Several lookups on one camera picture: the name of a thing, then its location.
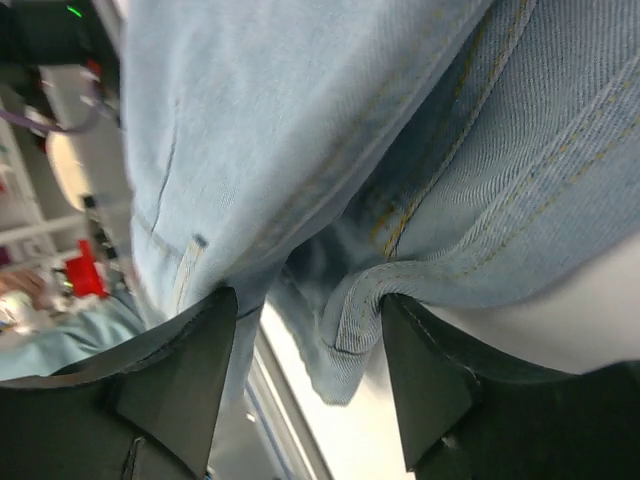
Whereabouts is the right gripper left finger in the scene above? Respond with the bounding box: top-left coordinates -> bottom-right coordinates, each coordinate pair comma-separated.
1,288 -> 237,480

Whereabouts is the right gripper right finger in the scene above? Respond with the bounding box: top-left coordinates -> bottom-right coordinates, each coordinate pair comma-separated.
382,295 -> 639,479

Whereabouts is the light blue denim skirt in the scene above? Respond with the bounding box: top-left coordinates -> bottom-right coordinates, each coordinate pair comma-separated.
122,1 -> 639,405

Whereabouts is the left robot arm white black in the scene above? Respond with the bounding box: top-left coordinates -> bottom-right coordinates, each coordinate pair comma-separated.
1,1 -> 122,142

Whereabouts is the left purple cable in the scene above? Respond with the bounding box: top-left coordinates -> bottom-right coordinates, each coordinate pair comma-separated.
0,79 -> 109,136

